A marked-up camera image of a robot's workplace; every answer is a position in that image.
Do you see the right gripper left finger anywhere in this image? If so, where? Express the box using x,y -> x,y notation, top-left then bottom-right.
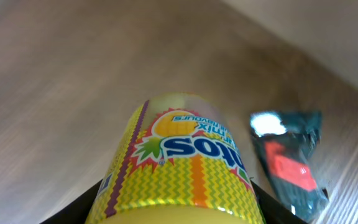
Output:
41,180 -> 102,224

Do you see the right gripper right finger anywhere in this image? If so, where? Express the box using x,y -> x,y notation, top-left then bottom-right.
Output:
251,181 -> 306,224

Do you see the black red tool package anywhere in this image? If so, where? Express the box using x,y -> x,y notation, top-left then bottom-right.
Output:
249,110 -> 329,223

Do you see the yellow lidded jar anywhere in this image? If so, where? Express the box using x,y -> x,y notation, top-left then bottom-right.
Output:
86,93 -> 264,223

